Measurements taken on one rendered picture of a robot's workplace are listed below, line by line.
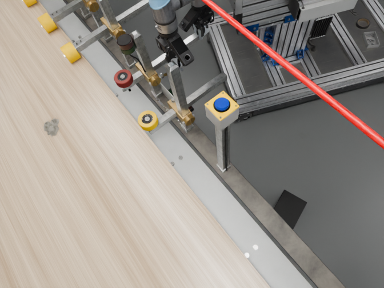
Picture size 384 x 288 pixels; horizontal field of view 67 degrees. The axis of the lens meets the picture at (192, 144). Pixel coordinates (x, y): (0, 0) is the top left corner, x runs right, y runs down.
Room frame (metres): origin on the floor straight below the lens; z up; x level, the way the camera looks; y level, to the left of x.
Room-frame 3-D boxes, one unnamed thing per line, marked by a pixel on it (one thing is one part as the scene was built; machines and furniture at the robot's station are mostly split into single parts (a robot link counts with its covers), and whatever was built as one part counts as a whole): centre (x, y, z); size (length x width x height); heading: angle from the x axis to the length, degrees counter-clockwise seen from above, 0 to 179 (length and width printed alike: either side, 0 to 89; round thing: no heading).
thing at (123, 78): (0.87, 0.22, 0.85); 0.08 x 0.08 x 0.11
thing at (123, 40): (0.86, 0.14, 1.00); 0.06 x 0.06 x 0.22; 24
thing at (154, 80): (0.90, 0.11, 0.84); 0.14 x 0.06 x 0.05; 24
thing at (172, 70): (0.65, 0.00, 0.92); 0.04 x 0.04 x 0.48; 24
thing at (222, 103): (0.41, -0.11, 1.22); 0.04 x 0.04 x 0.02
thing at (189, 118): (0.67, 0.01, 0.82); 0.14 x 0.06 x 0.05; 24
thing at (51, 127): (0.70, 0.55, 0.91); 0.09 x 0.07 x 0.02; 0
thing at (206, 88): (0.71, -0.03, 0.82); 0.44 x 0.03 x 0.04; 114
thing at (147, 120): (0.63, 0.15, 0.85); 0.08 x 0.08 x 0.11
